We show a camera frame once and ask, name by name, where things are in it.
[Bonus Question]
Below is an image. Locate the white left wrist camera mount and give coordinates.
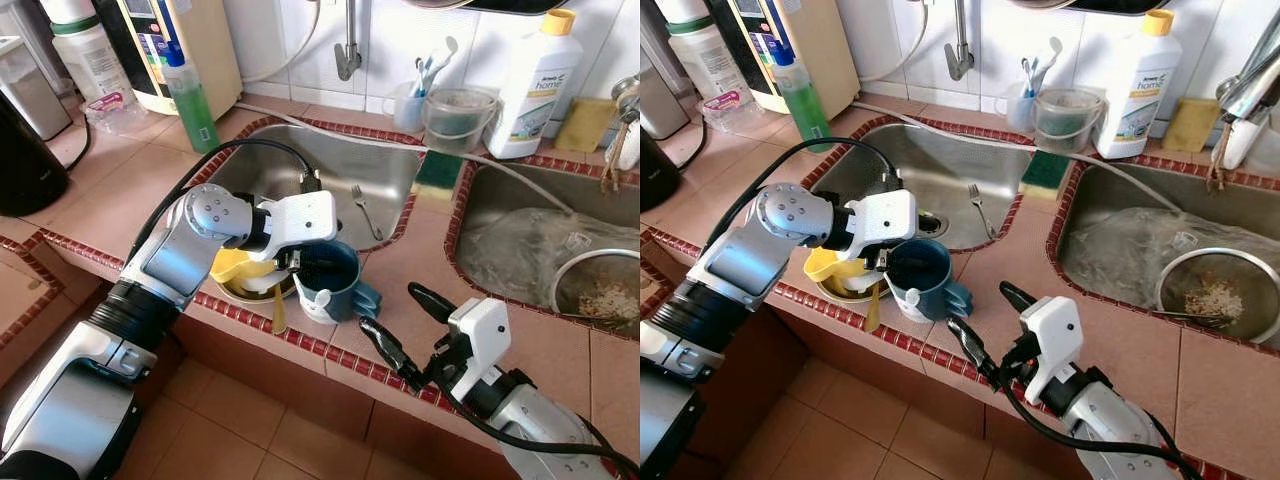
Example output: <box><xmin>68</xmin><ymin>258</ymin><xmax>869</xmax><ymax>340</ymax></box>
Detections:
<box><xmin>845</xmin><ymin>190</ymin><xmax>918</xmax><ymax>263</ymax></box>
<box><xmin>262</xmin><ymin>190</ymin><xmax>339</xmax><ymax>263</ymax></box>

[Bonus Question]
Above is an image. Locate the white counter hose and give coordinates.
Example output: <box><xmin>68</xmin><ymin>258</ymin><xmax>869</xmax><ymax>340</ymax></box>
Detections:
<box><xmin>850</xmin><ymin>100</ymin><xmax>1183</xmax><ymax>216</ymax></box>

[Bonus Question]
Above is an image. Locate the black kettle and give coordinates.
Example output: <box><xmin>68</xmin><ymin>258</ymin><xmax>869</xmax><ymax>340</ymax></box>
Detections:
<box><xmin>640</xmin><ymin>128</ymin><xmax>686</xmax><ymax>213</ymax></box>
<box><xmin>0</xmin><ymin>95</ymin><xmax>73</xmax><ymax>218</ymax></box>

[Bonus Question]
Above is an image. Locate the beige water purifier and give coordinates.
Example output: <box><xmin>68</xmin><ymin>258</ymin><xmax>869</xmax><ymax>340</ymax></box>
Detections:
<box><xmin>705</xmin><ymin>0</ymin><xmax>861</xmax><ymax>119</ymax></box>
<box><xmin>95</xmin><ymin>0</ymin><xmax>244</xmax><ymax>119</ymax></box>

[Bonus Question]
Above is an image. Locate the clear jar with green ring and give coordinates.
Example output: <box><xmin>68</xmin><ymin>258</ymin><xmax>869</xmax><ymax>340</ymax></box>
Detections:
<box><xmin>655</xmin><ymin>0</ymin><xmax>749</xmax><ymax>101</ymax></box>
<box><xmin>40</xmin><ymin>0</ymin><xmax>139</xmax><ymax>109</ymax></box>

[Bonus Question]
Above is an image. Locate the small steel filter tap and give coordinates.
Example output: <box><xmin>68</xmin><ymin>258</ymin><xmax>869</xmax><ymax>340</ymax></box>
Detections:
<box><xmin>333</xmin><ymin>0</ymin><xmax>364</xmax><ymax>83</ymax></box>
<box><xmin>943</xmin><ymin>0</ymin><xmax>977</xmax><ymax>83</ymax></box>

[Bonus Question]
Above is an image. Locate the white angled brush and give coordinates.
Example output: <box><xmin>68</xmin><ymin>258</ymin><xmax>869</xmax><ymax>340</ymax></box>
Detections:
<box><xmin>1038</xmin><ymin>37</ymin><xmax>1064</xmax><ymax>96</ymax></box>
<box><xmin>430</xmin><ymin>37</ymin><xmax>461</xmax><ymax>96</ymax></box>

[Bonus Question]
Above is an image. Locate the dark dish rack tray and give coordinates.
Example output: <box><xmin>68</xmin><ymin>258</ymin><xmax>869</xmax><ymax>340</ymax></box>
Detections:
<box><xmin>455</xmin><ymin>0</ymin><xmax>559</xmax><ymax>15</ymax></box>
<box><xmin>1062</xmin><ymin>0</ymin><xmax>1169</xmax><ymax>15</ymax></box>

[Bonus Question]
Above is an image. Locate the yellow plastic bowl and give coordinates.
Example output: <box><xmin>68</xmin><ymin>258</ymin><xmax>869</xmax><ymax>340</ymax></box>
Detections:
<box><xmin>803</xmin><ymin>248</ymin><xmax>879</xmax><ymax>296</ymax></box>
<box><xmin>208</xmin><ymin>248</ymin><xmax>286</xmax><ymax>298</ymax></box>

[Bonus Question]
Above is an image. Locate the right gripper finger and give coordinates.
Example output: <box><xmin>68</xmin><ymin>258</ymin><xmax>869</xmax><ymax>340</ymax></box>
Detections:
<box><xmin>358</xmin><ymin>317</ymin><xmax>433</xmax><ymax>393</ymax></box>
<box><xmin>945</xmin><ymin>315</ymin><xmax>1003</xmax><ymax>386</ymax></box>
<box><xmin>407</xmin><ymin>282</ymin><xmax>459</xmax><ymax>326</ymax></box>
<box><xmin>998</xmin><ymin>280</ymin><xmax>1041</xmax><ymax>316</ymax></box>

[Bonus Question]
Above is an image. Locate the stainless steel sink basin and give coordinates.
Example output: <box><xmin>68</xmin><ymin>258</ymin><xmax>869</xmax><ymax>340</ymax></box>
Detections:
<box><xmin>1047</xmin><ymin>160</ymin><xmax>1280</xmax><ymax>351</ymax></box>
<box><xmin>808</xmin><ymin>122</ymin><xmax>1036</xmax><ymax>253</ymax></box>
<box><xmin>445</xmin><ymin>160</ymin><xmax>641</xmax><ymax>341</ymax></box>
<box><xmin>205</xmin><ymin>122</ymin><xmax>426</xmax><ymax>253</ymax></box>

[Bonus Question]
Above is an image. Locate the steel fork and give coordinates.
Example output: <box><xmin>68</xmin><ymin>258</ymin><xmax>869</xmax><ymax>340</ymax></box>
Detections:
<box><xmin>965</xmin><ymin>183</ymin><xmax>996</xmax><ymax>241</ymax></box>
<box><xmin>350</xmin><ymin>183</ymin><xmax>386</xmax><ymax>243</ymax></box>

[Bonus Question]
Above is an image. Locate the small clear box pink label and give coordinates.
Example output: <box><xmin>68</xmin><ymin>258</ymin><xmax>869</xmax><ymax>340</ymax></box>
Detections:
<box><xmin>82</xmin><ymin>88</ymin><xmax>151</xmax><ymax>138</ymax></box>
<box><xmin>698</xmin><ymin>86</ymin><xmax>769</xmax><ymax>133</ymax></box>

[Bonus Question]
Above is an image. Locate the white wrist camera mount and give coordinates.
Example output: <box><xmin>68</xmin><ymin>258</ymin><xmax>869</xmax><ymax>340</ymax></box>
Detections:
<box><xmin>1018</xmin><ymin>295</ymin><xmax>1086</xmax><ymax>406</ymax></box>
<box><xmin>447</xmin><ymin>297</ymin><xmax>513</xmax><ymax>403</ymax></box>
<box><xmin>845</xmin><ymin>190</ymin><xmax>918</xmax><ymax>263</ymax></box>
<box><xmin>262</xmin><ymin>190</ymin><xmax>339</xmax><ymax>263</ymax></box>

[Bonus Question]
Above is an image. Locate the white wall hose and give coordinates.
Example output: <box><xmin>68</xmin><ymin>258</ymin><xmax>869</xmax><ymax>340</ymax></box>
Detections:
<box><xmin>858</xmin><ymin>0</ymin><xmax>931</xmax><ymax>83</ymax></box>
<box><xmin>240</xmin><ymin>0</ymin><xmax>323</xmax><ymax>86</ymax></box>

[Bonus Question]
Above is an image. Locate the stainless steel pot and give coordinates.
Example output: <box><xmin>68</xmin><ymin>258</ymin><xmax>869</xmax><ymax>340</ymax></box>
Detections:
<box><xmin>1155</xmin><ymin>247</ymin><xmax>1280</xmax><ymax>346</ymax></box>
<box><xmin>549</xmin><ymin>247</ymin><xmax>641</xmax><ymax>339</ymax></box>

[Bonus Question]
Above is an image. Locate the green dish soap bottle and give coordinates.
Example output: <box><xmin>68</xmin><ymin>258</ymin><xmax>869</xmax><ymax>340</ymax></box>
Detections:
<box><xmin>770</xmin><ymin>38</ymin><xmax>834</xmax><ymax>153</ymax></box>
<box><xmin>160</xmin><ymin>40</ymin><xmax>223</xmax><ymax>156</ymax></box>

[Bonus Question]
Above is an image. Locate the copper coloured strap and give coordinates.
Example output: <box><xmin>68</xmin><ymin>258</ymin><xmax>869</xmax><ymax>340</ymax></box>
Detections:
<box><xmin>600</xmin><ymin>115</ymin><xmax>631</xmax><ymax>194</ymax></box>
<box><xmin>1205</xmin><ymin>120</ymin><xmax>1233</xmax><ymax>193</ymax></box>

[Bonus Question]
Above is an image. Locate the chrome kitchen faucet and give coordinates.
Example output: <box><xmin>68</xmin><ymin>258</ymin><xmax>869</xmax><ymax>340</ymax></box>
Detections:
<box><xmin>608</xmin><ymin>75</ymin><xmax>641</xmax><ymax>131</ymax></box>
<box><xmin>1213</xmin><ymin>8</ymin><xmax>1280</xmax><ymax>126</ymax></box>

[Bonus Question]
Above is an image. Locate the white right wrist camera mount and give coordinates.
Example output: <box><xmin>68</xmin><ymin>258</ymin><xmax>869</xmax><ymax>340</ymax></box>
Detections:
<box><xmin>1018</xmin><ymin>295</ymin><xmax>1086</xmax><ymax>406</ymax></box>
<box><xmin>447</xmin><ymin>297</ymin><xmax>513</xmax><ymax>403</ymax></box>

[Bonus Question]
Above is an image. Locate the clear plastic bag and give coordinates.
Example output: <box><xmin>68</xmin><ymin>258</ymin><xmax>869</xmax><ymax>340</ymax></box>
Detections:
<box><xmin>1058</xmin><ymin>205</ymin><xmax>1280</xmax><ymax>301</ymax></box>
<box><xmin>458</xmin><ymin>205</ymin><xmax>641</xmax><ymax>313</ymax></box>

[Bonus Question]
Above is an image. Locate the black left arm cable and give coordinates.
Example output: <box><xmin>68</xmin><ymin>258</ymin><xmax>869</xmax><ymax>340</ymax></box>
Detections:
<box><xmin>700</xmin><ymin>136</ymin><xmax>903</xmax><ymax>251</ymax></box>
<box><xmin>128</xmin><ymin>138</ymin><xmax>323</xmax><ymax>263</ymax></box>

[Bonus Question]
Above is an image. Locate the small stainless steel bowl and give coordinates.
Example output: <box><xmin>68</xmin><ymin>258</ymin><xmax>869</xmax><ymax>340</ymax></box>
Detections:
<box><xmin>812</xmin><ymin>275</ymin><xmax>886</xmax><ymax>306</ymax></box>
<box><xmin>215</xmin><ymin>275</ymin><xmax>299</xmax><ymax>306</ymax></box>

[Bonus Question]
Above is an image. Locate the blue mug with white print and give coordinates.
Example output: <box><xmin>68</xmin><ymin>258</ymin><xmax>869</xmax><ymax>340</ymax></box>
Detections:
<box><xmin>883</xmin><ymin>238</ymin><xmax>974</xmax><ymax>323</ymax></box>
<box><xmin>292</xmin><ymin>240</ymin><xmax>383</xmax><ymax>324</ymax></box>

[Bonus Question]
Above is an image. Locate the translucent cup with handle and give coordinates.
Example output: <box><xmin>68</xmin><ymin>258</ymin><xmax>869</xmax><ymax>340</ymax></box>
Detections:
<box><xmin>385</xmin><ymin>80</ymin><xmax>433</xmax><ymax>134</ymax></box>
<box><xmin>995</xmin><ymin>82</ymin><xmax>1041</xmax><ymax>134</ymax></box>

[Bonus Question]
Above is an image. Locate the dark green scouring pad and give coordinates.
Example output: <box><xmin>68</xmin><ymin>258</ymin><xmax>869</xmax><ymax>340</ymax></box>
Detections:
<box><xmin>1045</xmin><ymin>108</ymin><xmax>1093</xmax><ymax>141</ymax></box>
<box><xmin>440</xmin><ymin>108</ymin><xmax>486</xmax><ymax>141</ymax></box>

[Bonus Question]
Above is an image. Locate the grey plastic container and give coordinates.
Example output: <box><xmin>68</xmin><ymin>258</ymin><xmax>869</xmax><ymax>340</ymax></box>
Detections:
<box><xmin>0</xmin><ymin>35</ymin><xmax>74</xmax><ymax>141</ymax></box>
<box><xmin>640</xmin><ymin>30</ymin><xmax>693</xmax><ymax>141</ymax></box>

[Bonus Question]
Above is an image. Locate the green and yellow sponge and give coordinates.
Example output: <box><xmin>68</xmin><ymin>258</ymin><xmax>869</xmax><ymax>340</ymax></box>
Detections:
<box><xmin>413</xmin><ymin>150</ymin><xmax>466</xmax><ymax>196</ymax></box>
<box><xmin>1020</xmin><ymin>150</ymin><xmax>1073</xmax><ymax>196</ymax></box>

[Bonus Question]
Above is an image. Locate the white detergent bottle yellow cap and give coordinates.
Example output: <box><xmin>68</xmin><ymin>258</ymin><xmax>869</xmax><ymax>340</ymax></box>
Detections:
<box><xmin>485</xmin><ymin>8</ymin><xmax>585</xmax><ymax>161</ymax></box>
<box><xmin>1093</xmin><ymin>8</ymin><xmax>1184</xmax><ymax>161</ymax></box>

